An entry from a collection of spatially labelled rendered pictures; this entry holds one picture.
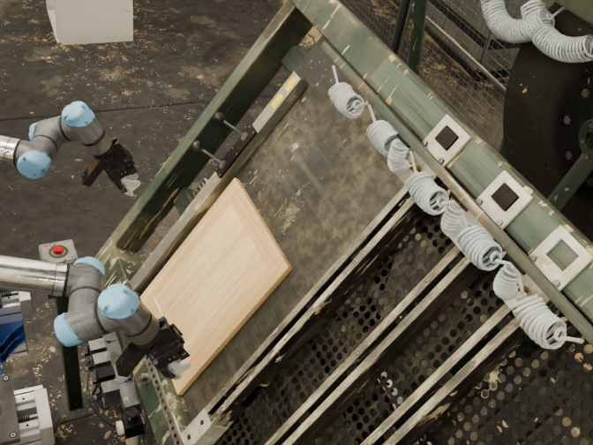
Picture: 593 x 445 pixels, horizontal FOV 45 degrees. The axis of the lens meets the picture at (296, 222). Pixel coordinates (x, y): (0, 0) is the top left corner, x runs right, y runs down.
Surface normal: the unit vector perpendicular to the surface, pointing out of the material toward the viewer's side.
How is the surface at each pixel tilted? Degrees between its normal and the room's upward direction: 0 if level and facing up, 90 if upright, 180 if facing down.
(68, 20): 90
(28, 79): 0
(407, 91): 56
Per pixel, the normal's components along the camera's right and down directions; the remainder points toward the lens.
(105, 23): 0.37, 0.64
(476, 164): -0.67, -0.28
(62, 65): 0.13, -0.76
